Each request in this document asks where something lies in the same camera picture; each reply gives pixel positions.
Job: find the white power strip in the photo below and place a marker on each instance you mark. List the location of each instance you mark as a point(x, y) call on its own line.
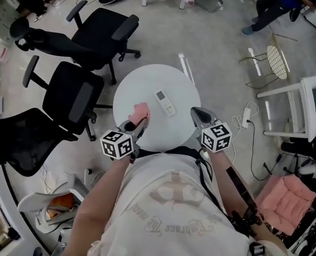
point(245, 117)

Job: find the pink cushion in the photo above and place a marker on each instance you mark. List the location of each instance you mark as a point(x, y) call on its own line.
point(286, 204)

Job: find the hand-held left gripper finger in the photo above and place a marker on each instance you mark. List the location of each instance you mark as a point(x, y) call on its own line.
point(142, 131)
point(131, 121)

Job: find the pink cloth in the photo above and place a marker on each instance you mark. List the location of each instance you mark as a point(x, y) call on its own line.
point(140, 112)

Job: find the person's left forearm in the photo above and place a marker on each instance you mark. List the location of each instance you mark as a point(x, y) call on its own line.
point(99, 193)

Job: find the black office chair with headrest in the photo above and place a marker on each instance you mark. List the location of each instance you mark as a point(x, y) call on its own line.
point(99, 31)

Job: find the person in white shirt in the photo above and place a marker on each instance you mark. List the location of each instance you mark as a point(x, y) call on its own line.
point(160, 209)

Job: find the black padded office chair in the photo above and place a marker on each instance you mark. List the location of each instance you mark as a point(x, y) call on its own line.
point(67, 95)

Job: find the person's right forearm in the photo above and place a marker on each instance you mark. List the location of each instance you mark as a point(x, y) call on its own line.
point(218, 167)

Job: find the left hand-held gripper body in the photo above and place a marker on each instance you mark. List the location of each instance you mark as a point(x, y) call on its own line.
point(118, 145)

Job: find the white remote control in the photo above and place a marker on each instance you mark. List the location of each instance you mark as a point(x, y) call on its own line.
point(164, 101)

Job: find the white plastic chair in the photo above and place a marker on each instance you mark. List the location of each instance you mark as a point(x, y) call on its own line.
point(32, 199)

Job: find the white side table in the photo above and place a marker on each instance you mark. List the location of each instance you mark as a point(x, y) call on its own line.
point(307, 89)

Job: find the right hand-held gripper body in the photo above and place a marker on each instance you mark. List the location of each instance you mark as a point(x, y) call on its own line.
point(216, 137)

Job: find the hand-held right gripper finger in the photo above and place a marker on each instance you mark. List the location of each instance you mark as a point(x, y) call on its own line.
point(206, 115)
point(196, 121)

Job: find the black body harness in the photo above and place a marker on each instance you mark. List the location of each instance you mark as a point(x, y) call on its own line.
point(184, 150)

